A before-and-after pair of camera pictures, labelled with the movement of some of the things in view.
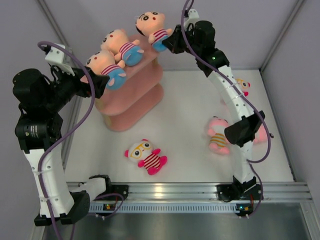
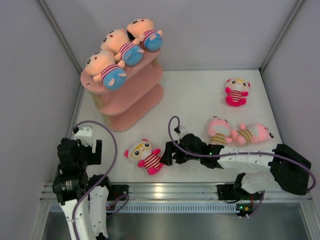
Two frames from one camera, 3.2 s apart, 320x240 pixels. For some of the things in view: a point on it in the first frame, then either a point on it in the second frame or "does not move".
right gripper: [172, 42] → [167, 159]
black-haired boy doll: [151, 24] → [141, 30]
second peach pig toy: [103, 63] does not move
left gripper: [83, 89] → [94, 158]
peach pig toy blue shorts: [117, 41] does not move
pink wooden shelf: [140, 97] does not move
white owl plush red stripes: [142, 151] does not move
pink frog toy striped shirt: [219, 142] does not move
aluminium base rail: [273, 191] does not move
